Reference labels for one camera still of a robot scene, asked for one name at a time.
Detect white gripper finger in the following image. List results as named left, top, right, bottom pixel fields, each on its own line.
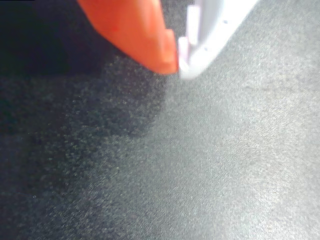
left=177, top=0, right=260, bottom=81

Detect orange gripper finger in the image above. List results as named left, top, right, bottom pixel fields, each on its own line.
left=77, top=0, right=180, bottom=75

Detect dark grey felt mat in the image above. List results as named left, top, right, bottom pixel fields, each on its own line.
left=0, top=0, right=320, bottom=240

